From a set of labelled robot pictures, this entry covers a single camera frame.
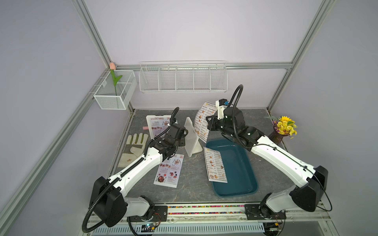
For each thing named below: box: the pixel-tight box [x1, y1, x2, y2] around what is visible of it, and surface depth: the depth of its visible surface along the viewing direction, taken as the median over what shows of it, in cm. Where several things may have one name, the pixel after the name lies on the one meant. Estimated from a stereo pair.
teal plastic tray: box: [206, 138, 259, 198], surface depth 85 cm
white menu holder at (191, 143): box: [184, 117, 203, 158], surface depth 87 cm
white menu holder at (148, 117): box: [145, 115, 172, 140], surface depth 92 cm
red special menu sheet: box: [153, 153, 185, 189], surface depth 89 cm
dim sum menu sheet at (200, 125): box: [193, 101, 218, 144], surface depth 78 cm
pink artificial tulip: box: [109, 61, 123, 96], surface depth 92 cm
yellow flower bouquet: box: [263, 115, 298, 140], surface depth 80 cm
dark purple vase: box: [268, 124, 290, 145], surface depth 86 cm
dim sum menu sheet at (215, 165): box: [203, 146, 228, 183], surface depth 87 cm
